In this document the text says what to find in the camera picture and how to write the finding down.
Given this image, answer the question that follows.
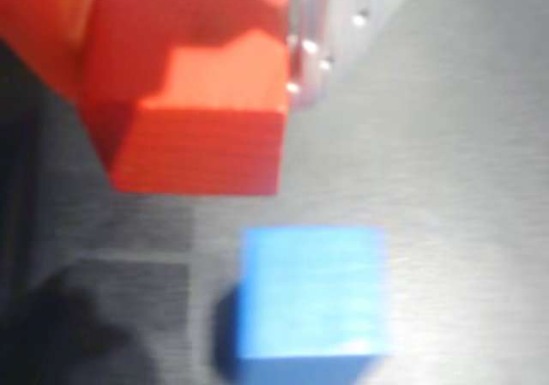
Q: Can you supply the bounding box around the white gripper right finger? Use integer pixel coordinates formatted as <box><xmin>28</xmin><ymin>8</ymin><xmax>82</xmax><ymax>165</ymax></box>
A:
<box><xmin>286</xmin><ymin>0</ymin><xmax>381</xmax><ymax>112</ymax></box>

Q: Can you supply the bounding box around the blue cube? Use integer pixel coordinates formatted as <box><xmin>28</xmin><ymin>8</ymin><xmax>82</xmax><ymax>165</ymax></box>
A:
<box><xmin>212</xmin><ymin>225</ymin><xmax>394</xmax><ymax>385</ymax></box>

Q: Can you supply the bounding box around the red cube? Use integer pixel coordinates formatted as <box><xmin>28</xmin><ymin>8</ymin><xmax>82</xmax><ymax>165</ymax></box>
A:
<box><xmin>80</xmin><ymin>0</ymin><xmax>293</xmax><ymax>197</ymax></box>

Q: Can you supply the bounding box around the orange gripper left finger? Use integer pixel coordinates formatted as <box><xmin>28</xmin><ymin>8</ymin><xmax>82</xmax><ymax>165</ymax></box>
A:
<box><xmin>0</xmin><ymin>0</ymin><xmax>100</xmax><ymax>108</ymax></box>

